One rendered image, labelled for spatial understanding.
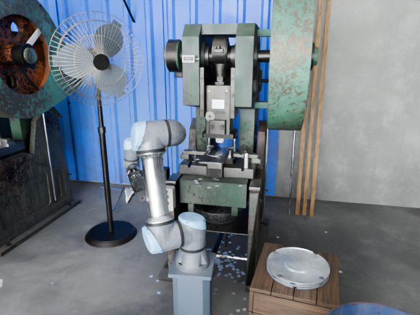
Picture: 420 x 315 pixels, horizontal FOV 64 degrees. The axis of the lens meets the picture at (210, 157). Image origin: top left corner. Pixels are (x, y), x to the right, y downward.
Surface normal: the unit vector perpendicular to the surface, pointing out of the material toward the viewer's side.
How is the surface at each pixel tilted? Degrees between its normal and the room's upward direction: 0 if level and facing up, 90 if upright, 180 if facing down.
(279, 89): 109
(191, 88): 90
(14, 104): 90
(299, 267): 0
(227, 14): 90
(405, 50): 90
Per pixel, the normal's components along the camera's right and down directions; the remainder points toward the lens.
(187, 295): -0.11, 0.29
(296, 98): -0.18, 0.70
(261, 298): -0.32, 0.27
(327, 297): 0.00, -0.96
